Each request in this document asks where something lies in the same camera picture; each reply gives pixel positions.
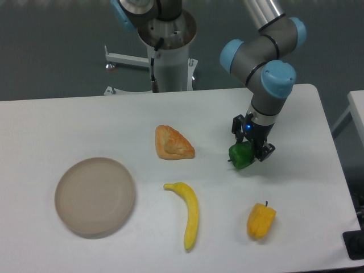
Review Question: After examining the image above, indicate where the beige round plate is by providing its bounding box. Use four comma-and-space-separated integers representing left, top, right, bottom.
54, 158, 136, 239

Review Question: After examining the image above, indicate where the orange toy pastry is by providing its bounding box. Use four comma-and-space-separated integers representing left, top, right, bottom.
155, 125, 195, 160

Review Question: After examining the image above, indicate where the yellow toy pepper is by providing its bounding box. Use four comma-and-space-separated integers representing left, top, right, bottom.
246, 201, 276, 239

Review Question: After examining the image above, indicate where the green toy pepper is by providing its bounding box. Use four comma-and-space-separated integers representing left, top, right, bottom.
228, 141, 254, 169

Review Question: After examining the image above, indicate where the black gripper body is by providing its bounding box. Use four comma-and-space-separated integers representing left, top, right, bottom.
244, 115, 273, 155

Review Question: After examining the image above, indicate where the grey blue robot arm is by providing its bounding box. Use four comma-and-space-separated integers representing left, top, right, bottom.
111, 1, 307, 161

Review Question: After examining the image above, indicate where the black device at edge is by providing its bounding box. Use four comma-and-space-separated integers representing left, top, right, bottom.
342, 230, 363, 260

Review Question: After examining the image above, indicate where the white side table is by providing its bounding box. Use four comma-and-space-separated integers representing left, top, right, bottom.
330, 90, 364, 143

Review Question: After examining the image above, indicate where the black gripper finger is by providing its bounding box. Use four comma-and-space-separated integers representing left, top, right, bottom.
231, 114, 245, 143
255, 142, 276, 162

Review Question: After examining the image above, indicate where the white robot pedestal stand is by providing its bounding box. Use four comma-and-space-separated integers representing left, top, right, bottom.
105, 10, 198, 93

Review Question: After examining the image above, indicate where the yellow toy banana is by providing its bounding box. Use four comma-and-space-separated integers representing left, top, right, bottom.
163, 182, 199, 252

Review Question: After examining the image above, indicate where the black cable on pedestal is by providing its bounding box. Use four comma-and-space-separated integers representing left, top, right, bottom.
150, 38, 164, 93

